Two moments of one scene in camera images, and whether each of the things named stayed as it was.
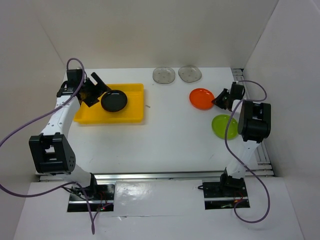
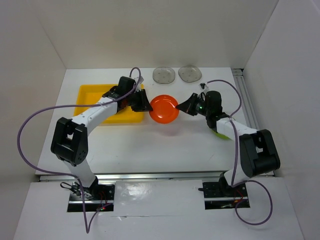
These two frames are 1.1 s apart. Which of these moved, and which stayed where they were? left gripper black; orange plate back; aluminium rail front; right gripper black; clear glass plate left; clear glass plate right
Moved: left gripper black; right gripper black; orange plate back
Stayed: aluminium rail front; clear glass plate right; clear glass plate left
